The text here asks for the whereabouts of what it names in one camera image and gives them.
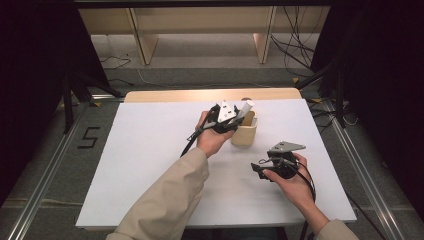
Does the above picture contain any wooden table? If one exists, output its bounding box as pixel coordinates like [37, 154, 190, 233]
[123, 87, 303, 104]

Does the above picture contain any thin black floor cable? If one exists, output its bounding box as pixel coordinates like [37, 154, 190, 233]
[100, 54, 132, 70]

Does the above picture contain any person's right hand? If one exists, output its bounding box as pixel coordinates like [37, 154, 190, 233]
[263, 152, 318, 214]

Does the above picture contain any black curtain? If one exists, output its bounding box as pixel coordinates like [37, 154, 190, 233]
[0, 0, 111, 208]
[309, 0, 424, 221]

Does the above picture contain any right hand-held gripper black cable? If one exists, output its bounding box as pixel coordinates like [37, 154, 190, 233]
[294, 161, 318, 240]

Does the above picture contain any person's left hand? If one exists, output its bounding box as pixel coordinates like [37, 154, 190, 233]
[195, 110, 236, 159]

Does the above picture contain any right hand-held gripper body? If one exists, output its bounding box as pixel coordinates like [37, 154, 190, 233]
[266, 140, 307, 180]

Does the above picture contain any black overhead frame bar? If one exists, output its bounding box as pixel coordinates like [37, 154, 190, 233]
[74, 0, 334, 9]

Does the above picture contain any black metal stand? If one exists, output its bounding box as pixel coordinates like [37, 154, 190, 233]
[294, 59, 348, 129]
[62, 71, 124, 134]

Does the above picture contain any bundle of black cables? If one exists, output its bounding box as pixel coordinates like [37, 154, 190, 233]
[270, 6, 323, 78]

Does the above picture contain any beige wooden shelf unit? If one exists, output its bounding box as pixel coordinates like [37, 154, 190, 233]
[79, 6, 331, 66]

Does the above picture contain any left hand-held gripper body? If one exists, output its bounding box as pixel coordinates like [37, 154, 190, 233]
[208, 100, 243, 134]

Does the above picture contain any metal floor rail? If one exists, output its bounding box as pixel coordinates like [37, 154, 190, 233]
[6, 99, 90, 240]
[321, 99, 407, 240]

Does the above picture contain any cream square cup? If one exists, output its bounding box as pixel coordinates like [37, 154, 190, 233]
[230, 109, 259, 147]

